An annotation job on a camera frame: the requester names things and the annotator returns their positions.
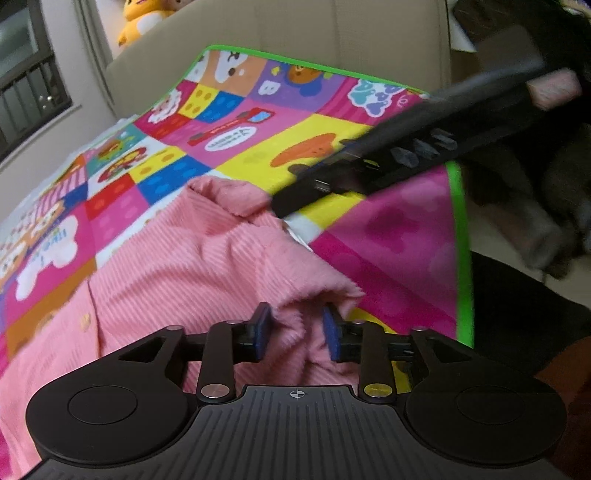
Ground dark barred window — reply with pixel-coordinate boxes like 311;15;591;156
0;0;75;158

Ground colourful printed play mat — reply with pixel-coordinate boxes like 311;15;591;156
0;44;476;480

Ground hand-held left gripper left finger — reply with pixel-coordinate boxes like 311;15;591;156
117;302;273;404

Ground beige curtain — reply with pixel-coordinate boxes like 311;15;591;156
78;0;121;121

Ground yellow plush duck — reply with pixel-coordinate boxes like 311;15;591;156
116;0;185;49

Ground dark cloth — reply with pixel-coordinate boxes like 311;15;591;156
468;251;591;398

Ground pink knit sweater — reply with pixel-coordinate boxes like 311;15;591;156
0;178;365;480

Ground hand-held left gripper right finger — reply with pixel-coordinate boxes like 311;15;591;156
322;305;476;404

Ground beige padded headboard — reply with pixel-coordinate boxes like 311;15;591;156
105;0;453;125

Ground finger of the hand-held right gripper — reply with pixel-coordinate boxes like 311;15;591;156
271;138;389;219

